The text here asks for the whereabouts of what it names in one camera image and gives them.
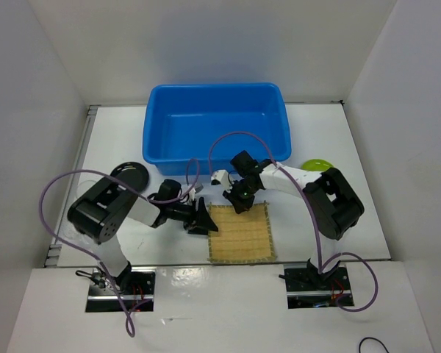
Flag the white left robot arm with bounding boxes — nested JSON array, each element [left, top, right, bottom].
[[67, 177, 218, 294]]

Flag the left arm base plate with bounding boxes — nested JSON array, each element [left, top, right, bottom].
[[75, 267, 156, 313]]

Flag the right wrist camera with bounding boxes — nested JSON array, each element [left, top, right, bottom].
[[211, 169, 233, 192]]

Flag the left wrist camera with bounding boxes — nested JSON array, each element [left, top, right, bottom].
[[188, 182, 204, 200]]

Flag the green plastic plate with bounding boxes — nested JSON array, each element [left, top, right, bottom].
[[301, 159, 334, 172]]

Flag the blue plastic bin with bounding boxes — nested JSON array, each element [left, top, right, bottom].
[[142, 82, 292, 176]]

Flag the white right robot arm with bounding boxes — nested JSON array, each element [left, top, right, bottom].
[[211, 151, 365, 289]]

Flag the black round dish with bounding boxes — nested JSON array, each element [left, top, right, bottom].
[[110, 162, 150, 193]]

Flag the thin black cable loop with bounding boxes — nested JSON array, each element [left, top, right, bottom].
[[358, 336, 390, 353]]

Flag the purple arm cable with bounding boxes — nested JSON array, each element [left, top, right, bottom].
[[38, 157, 201, 338], [207, 131, 381, 313]]

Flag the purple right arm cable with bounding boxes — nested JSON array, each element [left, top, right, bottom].
[[207, 131, 381, 313]]

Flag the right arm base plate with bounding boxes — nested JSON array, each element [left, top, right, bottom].
[[279, 263, 354, 309]]

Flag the bamboo placemat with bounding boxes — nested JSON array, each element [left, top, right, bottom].
[[208, 202, 276, 265]]

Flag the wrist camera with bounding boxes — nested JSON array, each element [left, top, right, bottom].
[[211, 169, 233, 192], [188, 182, 204, 200]]

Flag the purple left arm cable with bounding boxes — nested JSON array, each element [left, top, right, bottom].
[[38, 157, 201, 338]]

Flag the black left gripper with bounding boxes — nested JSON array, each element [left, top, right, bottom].
[[167, 197, 218, 236]]

